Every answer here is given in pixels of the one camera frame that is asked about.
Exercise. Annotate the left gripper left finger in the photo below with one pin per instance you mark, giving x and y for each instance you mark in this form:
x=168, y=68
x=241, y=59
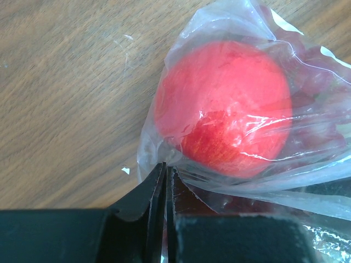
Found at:
x=129, y=230

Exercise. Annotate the clear zip top bag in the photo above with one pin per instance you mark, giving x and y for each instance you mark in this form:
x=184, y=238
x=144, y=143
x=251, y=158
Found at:
x=312, y=171

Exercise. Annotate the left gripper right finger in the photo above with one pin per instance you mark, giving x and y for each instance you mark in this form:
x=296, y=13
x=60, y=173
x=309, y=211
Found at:
x=196, y=233

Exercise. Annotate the fake red apple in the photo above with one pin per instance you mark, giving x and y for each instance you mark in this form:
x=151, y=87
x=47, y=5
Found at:
x=227, y=106

